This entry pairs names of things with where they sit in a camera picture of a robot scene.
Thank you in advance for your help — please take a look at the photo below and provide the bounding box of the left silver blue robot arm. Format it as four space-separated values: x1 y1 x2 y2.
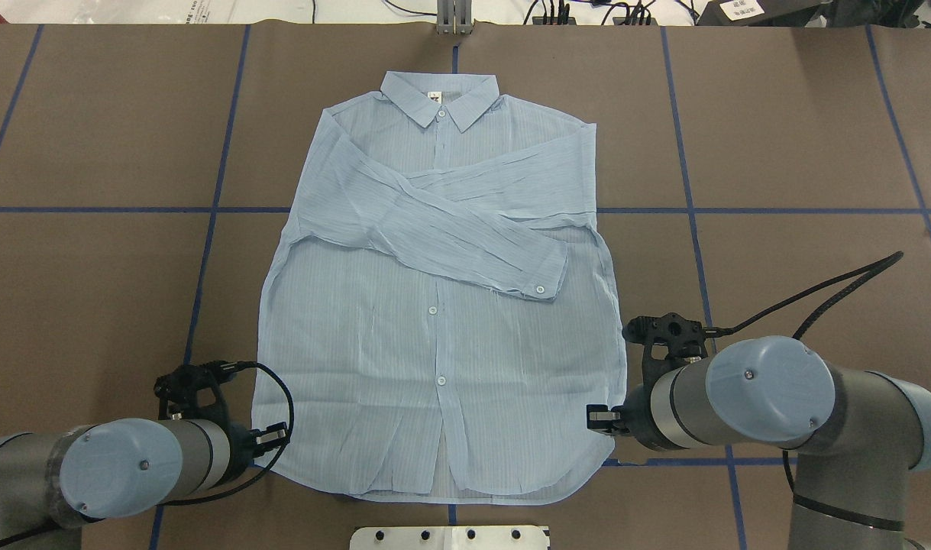
0 418 292 549

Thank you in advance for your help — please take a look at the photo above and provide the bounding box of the wrist black camera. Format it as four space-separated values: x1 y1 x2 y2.
154 360 236 425
622 312 709 387

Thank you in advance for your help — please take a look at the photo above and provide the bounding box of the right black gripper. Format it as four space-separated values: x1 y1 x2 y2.
585 387 654 448

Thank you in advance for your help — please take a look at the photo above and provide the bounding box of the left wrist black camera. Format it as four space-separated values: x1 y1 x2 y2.
154 360 236 425

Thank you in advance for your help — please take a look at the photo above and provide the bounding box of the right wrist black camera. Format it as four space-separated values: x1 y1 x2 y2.
622 312 709 387

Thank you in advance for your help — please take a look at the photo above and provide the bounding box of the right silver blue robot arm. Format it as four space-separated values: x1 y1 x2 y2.
585 335 931 549

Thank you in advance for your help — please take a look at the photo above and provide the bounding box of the light blue button-up shirt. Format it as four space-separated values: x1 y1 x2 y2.
257 72 627 506

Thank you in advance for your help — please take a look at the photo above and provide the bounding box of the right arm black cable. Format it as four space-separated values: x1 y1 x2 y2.
702 251 904 341

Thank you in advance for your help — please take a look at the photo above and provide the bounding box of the aluminium frame post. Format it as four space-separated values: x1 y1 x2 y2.
436 0 474 35

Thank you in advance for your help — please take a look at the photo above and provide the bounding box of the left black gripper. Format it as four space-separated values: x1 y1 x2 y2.
223 422 290 468

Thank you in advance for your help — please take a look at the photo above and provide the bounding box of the white pedestal base plate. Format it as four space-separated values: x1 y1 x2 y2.
349 525 551 549

